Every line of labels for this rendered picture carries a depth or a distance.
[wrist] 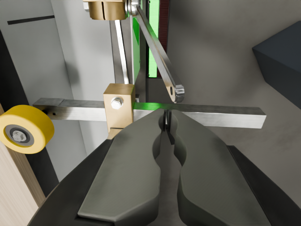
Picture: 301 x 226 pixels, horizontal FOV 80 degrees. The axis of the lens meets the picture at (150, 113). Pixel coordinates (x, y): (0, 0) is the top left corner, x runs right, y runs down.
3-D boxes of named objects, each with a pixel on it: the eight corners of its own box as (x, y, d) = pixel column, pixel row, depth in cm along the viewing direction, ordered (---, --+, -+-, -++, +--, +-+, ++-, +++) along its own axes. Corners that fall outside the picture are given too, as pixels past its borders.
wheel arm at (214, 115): (257, 103, 36) (268, 115, 32) (252, 118, 37) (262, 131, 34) (43, 95, 38) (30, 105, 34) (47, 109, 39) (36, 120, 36)
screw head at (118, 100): (122, 97, 31) (121, 100, 30) (123, 107, 32) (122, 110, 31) (110, 96, 31) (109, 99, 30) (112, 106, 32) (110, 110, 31)
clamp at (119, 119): (138, 83, 35) (134, 95, 31) (139, 137, 42) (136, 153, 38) (106, 82, 35) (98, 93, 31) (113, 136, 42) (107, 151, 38)
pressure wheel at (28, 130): (45, 77, 35) (-1, 106, 26) (80, 103, 38) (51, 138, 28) (28, 103, 39) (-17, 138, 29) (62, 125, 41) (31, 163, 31)
